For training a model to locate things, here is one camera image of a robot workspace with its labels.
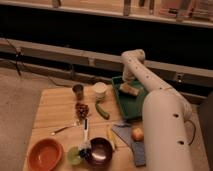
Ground grey blue cloth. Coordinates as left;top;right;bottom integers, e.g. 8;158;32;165
112;121;146;167

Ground orange bowl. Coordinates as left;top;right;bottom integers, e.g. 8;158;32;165
27;138;63;171

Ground green plastic tray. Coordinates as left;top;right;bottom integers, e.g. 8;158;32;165
111;76;148;121

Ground tan rectangular eraser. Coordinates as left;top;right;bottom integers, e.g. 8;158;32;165
119;83;139;96

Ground white cylindrical cup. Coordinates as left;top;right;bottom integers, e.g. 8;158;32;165
92;82;107;100

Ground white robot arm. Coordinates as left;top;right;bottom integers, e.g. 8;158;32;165
121;49;194;171

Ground purple bowl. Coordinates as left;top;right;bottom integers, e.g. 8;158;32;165
86;137;113;167

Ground black cable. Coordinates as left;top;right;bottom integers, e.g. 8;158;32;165
186;119;198;146

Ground peach fruit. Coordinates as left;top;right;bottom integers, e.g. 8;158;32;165
131;128;144;141

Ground brown grape cluster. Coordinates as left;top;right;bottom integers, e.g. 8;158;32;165
75;103;89;120

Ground small metal cup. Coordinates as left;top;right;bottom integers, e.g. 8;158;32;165
72;84;84;100

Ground white handled brush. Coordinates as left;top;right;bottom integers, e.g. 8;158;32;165
79;119;91;158

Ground green cucumber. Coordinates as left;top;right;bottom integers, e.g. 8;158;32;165
95;102;110;120

